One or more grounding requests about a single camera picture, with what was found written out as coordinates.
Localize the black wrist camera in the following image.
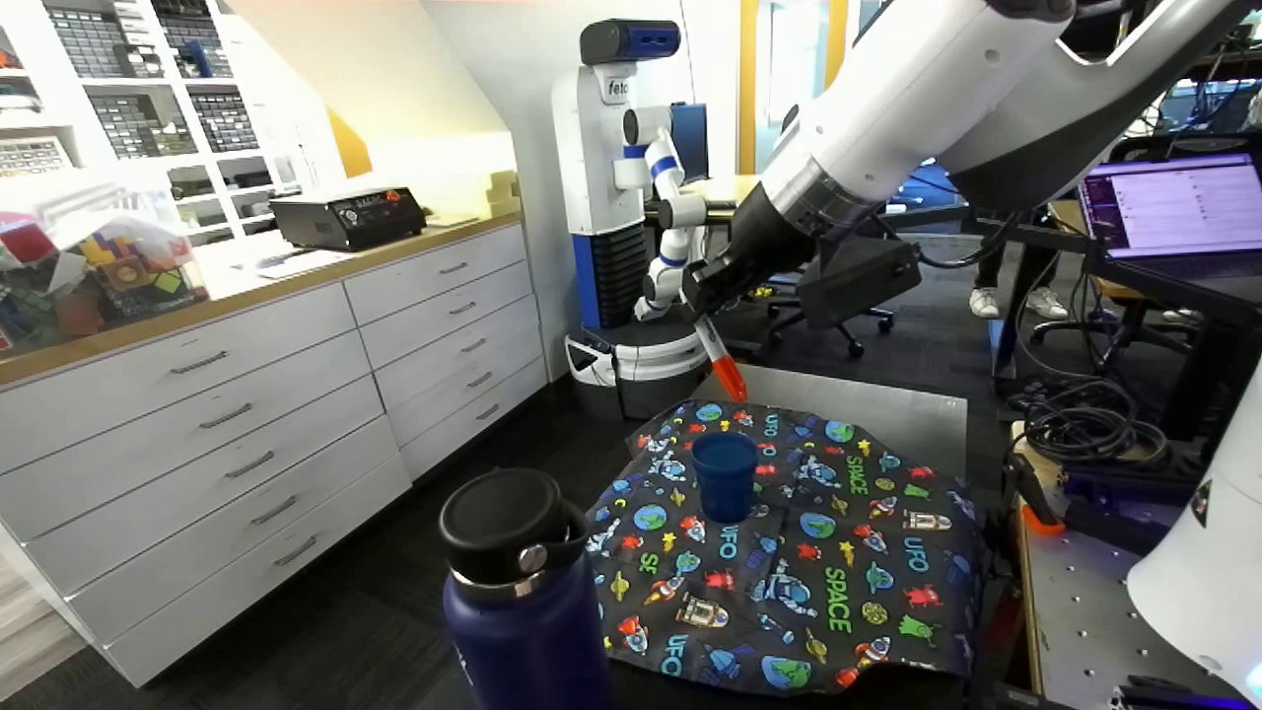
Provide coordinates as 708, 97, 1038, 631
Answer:
797, 231, 928, 331

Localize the clear bin of colourful toys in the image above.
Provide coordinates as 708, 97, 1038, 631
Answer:
0, 211, 214, 359

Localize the dark space print cloth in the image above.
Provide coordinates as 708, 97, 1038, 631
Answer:
581, 399, 988, 698

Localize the pile of black cables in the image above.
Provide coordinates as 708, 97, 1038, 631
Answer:
1005, 315, 1177, 470

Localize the white drawer cabinet wooden top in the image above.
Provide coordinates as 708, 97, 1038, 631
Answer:
0, 211, 552, 690

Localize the navy water bottle black lid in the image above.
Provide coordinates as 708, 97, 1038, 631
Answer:
433, 466, 615, 710

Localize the black laptop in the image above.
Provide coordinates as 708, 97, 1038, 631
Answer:
1067, 148, 1262, 311

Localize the white and blue mobile robot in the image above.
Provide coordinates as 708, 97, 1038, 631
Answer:
548, 13, 721, 389

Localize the beige box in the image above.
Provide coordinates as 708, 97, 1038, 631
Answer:
483, 169, 529, 222

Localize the black tool case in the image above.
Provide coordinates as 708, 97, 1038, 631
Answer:
266, 182, 433, 256

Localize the black desk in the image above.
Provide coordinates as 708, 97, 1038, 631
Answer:
970, 194, 1262, 437

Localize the black device box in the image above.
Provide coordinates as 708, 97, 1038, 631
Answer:
1049, 458, 1194, 547

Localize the blue plastic cup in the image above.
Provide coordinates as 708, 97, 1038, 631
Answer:
691, 428, 766, 523

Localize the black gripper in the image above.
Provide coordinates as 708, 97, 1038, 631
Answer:
677, 182, 821, 324

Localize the white shelf with parts drawers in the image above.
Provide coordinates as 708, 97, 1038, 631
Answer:
0, 0, 286, 247

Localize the yellow triangular sign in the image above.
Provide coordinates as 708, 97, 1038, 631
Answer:
327, 106, 379, 182

